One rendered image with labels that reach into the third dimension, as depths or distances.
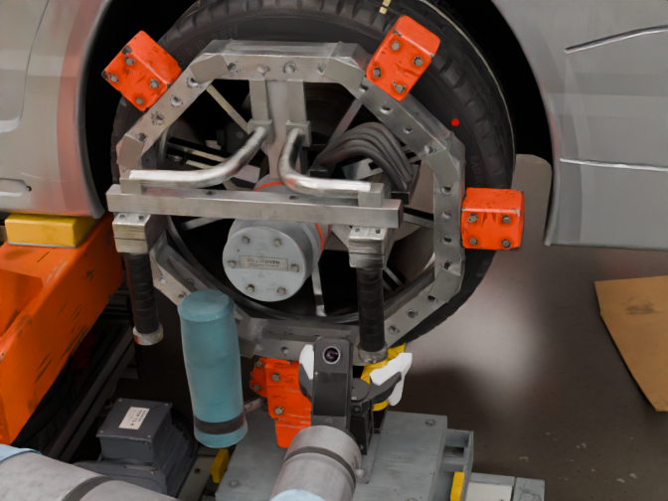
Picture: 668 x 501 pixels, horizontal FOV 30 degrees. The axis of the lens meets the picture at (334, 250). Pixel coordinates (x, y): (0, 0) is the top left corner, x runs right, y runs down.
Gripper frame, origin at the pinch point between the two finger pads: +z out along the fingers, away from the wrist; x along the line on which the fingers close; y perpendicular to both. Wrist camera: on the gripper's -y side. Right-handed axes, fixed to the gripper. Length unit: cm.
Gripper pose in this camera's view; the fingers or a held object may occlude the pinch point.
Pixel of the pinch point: (358, 345)
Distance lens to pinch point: 167.4
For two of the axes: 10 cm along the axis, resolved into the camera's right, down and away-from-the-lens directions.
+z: 2.1, -4.9, 8.4
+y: 0.5, 8.7, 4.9
